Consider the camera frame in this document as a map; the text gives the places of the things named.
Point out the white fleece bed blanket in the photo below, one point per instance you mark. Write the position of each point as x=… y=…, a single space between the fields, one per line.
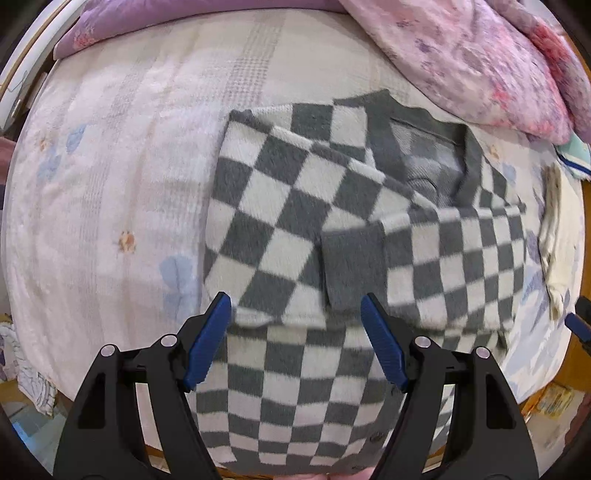
x=103 y=234

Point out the teal white folded cloth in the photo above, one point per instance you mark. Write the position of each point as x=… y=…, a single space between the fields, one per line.
x=575 y=156

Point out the grey white checkered sweater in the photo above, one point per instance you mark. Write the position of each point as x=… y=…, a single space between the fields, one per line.
x=314 y=205

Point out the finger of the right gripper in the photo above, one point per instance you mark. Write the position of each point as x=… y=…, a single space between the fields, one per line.
x=579 y=322

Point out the pink purple floral quilt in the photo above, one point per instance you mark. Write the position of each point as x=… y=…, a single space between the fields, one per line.
x=491 y=63

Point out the cream folded garment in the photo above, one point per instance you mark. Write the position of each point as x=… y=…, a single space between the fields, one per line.
x=558 y=238

